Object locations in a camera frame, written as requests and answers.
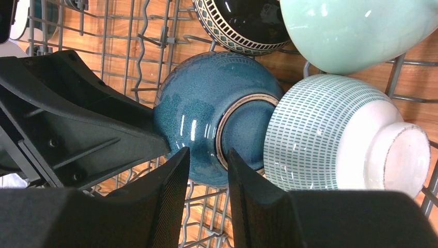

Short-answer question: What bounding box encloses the black patterned bowl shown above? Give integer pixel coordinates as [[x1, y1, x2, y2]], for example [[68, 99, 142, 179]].
[[192, 0, 290, 56]]

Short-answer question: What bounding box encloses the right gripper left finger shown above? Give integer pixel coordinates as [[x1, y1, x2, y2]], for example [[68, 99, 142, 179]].
[[1, 147, 190, 247]]

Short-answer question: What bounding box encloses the teal white dotted bowl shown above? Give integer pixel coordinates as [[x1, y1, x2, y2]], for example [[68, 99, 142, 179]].
[[9, 0, 59, 41]]

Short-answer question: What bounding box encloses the light blue striped bowl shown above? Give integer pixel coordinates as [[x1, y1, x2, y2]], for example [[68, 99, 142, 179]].
[[263, 74, 431, 198]]

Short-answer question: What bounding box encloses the grey wire dish rack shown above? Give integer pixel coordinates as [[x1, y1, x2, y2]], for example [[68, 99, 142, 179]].
[[19, 1, 437, 247]]

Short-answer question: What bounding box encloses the dark teal glazed bowl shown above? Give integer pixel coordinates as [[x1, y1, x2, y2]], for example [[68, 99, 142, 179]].
[[153, 51, 284, 188]]

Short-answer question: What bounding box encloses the mint green bowl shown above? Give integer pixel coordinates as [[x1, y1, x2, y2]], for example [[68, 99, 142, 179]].
[[280, 1, 437, 75]]

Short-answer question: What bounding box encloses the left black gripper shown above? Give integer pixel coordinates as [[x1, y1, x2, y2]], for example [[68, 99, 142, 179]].
[[1, 50, 169, 190]]

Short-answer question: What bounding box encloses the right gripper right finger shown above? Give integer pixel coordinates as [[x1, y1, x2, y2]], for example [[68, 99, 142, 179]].
[[227, 149, 437, 247]]

